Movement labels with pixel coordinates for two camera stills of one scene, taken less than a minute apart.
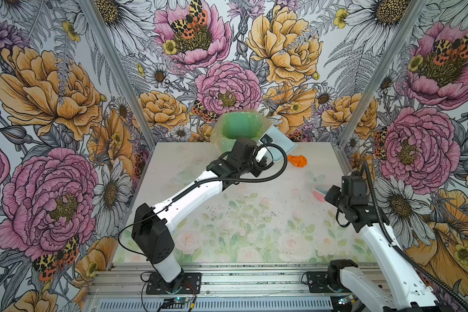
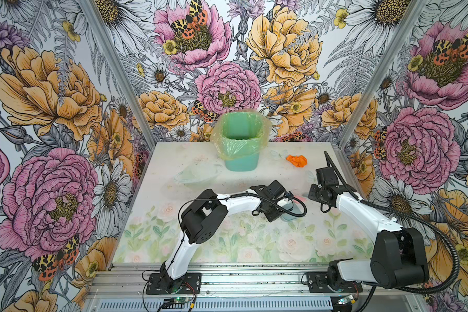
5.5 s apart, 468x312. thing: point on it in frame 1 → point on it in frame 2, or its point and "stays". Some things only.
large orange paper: (298, 160) stays
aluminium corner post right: (381, 72) stays
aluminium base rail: (223, 288) stays
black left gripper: (260, 166) → (277, 213)
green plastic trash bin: (237, 125) stays
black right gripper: (329, 197) → (311, 195)
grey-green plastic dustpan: (280, 139) → (290, 210)
